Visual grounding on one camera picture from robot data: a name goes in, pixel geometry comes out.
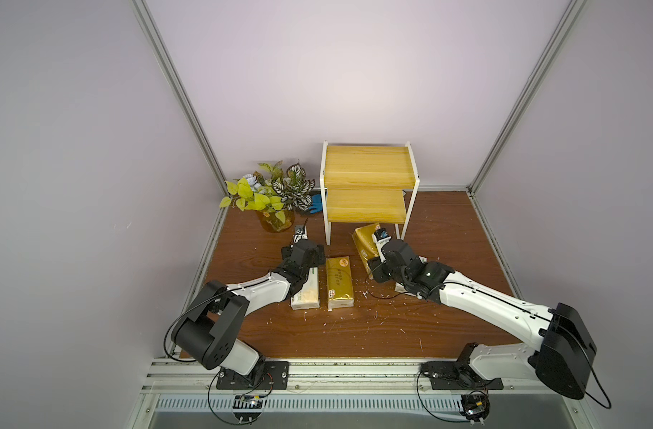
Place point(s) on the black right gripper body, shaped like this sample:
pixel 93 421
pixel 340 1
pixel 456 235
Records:
pixel 387 255

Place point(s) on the white frame wooden shelf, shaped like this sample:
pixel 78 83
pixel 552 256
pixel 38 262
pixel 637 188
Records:
pixel 368 183

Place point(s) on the potted artificial plant amber vase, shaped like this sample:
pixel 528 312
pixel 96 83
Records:
pixel 273 193

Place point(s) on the white green tissue pack right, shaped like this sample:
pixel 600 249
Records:
pixel 399 288

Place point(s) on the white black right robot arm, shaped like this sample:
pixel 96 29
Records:
pixel 554 345

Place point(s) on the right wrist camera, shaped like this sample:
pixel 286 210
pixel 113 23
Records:
pixel 381 237

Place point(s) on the white green tissue pack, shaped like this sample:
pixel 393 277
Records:
pixel 399 288
pixel 308 296

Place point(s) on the white green tissue pack left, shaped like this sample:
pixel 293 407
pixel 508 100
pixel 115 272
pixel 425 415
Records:
pixel 308 296

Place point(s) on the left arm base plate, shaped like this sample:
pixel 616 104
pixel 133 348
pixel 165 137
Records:
pixel 266 375

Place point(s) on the right small circuit board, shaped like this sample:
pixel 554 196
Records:
pixel 475 406

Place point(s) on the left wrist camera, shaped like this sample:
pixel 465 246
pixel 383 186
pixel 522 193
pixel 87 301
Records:
pixel 300 233

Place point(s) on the small circuit board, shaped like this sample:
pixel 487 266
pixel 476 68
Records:
pixel 247 408
pixel 475 406

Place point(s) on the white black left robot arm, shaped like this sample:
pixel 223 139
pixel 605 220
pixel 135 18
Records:
pixel 208 330

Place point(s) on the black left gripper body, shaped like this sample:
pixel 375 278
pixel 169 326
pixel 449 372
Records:
pixel 315 260

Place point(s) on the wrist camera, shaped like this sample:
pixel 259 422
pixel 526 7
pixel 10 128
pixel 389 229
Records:
pixel 300 233
pixel 381 237

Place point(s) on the left small circuit board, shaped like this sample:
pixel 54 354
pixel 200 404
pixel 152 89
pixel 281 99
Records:
pixel 247 408

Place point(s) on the aluminium front rail frame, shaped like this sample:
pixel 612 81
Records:
pixel 374 393

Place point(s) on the gold tissue pack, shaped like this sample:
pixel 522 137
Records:
pixel 339 283
pixel 363 238

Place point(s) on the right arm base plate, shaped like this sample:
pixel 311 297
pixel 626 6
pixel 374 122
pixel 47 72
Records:
pixel 451 376

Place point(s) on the blue grey work glove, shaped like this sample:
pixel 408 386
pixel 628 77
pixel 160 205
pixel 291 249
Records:
pixel 316 205

